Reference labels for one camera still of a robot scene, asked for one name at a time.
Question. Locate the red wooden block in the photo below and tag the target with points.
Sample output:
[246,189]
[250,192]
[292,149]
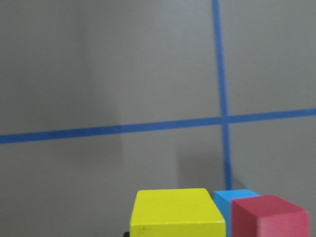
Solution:
[268,216]

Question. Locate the blue wooden block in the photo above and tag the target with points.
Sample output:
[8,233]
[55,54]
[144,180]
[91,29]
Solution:
[223,200]

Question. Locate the yellow wooden block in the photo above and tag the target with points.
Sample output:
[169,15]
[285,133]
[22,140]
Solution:
[176,213]

